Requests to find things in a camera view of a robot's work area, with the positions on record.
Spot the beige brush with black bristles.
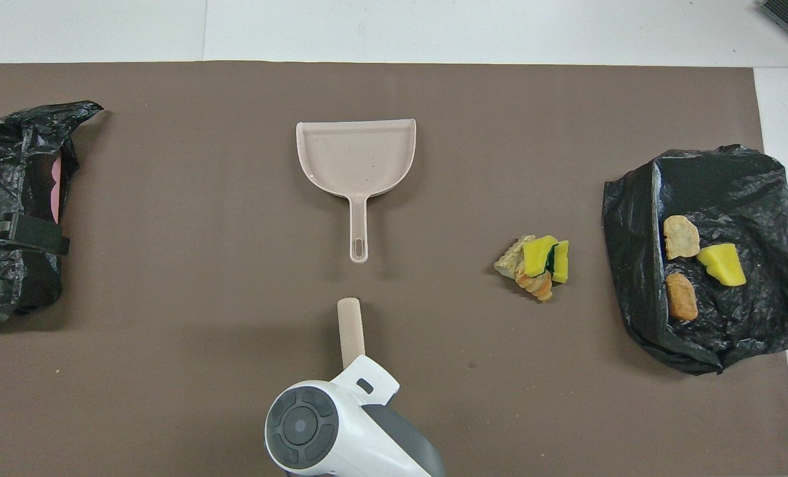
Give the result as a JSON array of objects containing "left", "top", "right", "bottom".
[{"left": 337, "top": 297, "right": 366, "bottom": 370}]

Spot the brown paper table mat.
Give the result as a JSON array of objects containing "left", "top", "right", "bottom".
[{"left": 0, "top": 61, "right": 788, "bottom": 477}]

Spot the black plastic trash bag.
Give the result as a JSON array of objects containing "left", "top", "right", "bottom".
[
  {"left": 0, "top": 101, "right": 104, "bottom": 322},
  {"left": 602, "top": 144, "right": 788, "bottom": 376}
]

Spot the pink bin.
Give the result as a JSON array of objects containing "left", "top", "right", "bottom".
[{"left": 49, "top": 156, "right": 64, "bottom": 224}]

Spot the brown bread roll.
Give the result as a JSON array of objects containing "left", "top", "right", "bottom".
[{"left": 665, "top": 272, "right": 699, "bottom": 323}]

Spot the beige plastic dustpan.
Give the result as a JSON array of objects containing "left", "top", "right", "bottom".
[{"left": 296, "top": 119, "right": 418, "bottom": 264}]

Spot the yellow and green sponge piece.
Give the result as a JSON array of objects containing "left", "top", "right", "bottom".
[{"left": 545, "top": 240, "right": 570, "bottom": 284}]

